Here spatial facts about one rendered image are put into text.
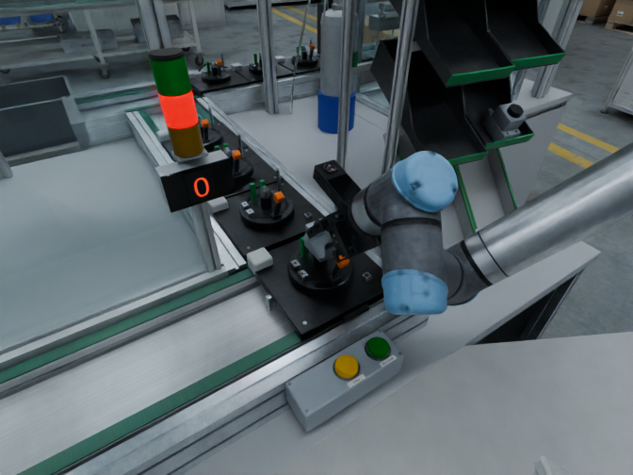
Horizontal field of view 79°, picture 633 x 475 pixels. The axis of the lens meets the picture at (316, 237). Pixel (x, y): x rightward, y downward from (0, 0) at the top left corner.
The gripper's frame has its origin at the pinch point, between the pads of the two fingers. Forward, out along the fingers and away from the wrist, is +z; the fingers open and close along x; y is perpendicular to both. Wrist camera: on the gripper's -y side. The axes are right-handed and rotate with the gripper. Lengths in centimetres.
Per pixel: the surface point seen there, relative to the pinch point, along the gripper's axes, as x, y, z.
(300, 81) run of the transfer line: 64, -79, 87
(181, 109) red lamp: -19.4, -23.7, -13.8
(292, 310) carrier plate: -10.6, 12.2, 3.9
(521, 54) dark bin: 42, -15, -25
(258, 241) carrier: -7.1, -4.6, 18.6
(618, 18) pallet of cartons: 810, -170, 266
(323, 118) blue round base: 52, -48, 63
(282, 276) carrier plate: -7.9, 5.3, 10.0
